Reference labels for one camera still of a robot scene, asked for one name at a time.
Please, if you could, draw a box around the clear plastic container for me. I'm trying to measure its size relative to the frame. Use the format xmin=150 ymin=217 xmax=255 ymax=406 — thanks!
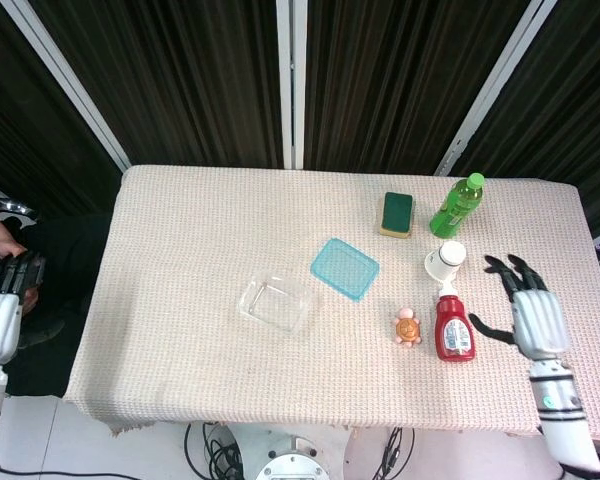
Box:
xmin=237 ymin=269 xmax=317 ymax=334

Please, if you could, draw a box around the white silver robot base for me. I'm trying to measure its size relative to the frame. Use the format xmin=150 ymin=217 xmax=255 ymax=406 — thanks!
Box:
xmin=227 ymin=422 xmax=354 ymax=480

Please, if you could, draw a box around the black cable bundle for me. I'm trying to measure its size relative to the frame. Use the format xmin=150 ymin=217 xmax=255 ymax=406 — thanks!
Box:
xmin=373 ymin=427 xmax=416 ymax=480
xmin=183 ymin=422 xmax=244 ymax=480

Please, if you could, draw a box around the pink waffle tablecloth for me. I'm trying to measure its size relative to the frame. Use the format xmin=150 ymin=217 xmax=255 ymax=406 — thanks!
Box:
xmin=62 ymin=164 xmax=600 ymax=442

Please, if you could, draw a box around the red ketchup squeeze bottle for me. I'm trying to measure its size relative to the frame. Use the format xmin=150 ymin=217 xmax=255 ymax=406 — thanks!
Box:
xmin=434 ymin=282 xmax=477 ymax=362

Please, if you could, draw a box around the white frame post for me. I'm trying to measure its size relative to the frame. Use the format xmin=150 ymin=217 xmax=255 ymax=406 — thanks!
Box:
xmin=275 ymin=0 xmax=307 ymax=170
xmin=433 ymin=0 xmax=559 ymax=177
xmin=0 ymin=0 xmax=131 ymax=171

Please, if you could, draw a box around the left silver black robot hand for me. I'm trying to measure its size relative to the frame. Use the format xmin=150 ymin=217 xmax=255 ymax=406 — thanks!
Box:
xmin=0 ymin=251 xmax=46 ymax=365

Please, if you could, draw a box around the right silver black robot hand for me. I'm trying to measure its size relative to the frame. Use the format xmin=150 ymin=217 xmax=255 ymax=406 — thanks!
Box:
xmin=468 ymin=253 xmax=571 ymax=360

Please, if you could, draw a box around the green yellow scrub sponge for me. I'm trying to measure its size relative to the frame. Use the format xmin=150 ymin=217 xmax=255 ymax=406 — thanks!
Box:
xmin=378 ymin=191 xmax=414 ymax=238

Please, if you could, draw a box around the green drink bottle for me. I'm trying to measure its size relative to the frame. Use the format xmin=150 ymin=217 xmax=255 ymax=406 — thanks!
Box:
xmin=428 ymin=172 xmax=485 ymax=238

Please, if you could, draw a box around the chrome chair part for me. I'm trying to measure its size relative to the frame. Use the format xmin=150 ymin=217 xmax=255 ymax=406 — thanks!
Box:
xmin=0 ymin=197 xmax=45 ymax=224

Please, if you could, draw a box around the person's left bare hand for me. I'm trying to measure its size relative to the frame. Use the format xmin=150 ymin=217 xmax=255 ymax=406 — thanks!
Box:
xmin=0 ymin=238 xmax=29 ymax=259

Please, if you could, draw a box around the teal container lid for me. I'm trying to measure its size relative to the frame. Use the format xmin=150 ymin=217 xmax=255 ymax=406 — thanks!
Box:
xmin=309 ymin=237 xmax=381 ymax=303

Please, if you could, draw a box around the black pleated curtain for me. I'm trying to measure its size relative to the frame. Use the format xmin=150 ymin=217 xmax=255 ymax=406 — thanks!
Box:
xmin=449 ymin=0 xmax=600 ymax=237
xmin=303 ymin=0 xmax=536 ymax=176
xmin=29 ymin=0 xmax=285 ymax=169
xmin=0 ymin=0 xmax=122 ymax=219

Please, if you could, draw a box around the orange pink turtle toy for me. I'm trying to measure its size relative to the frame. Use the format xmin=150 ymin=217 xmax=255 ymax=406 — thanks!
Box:
xmin=392 ymin=306 xmax=424 ymax=348

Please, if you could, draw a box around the white paper cup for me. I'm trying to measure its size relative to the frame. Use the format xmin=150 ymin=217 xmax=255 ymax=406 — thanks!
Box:
xmin=424 ymin=240 xmax=468 ymax=284

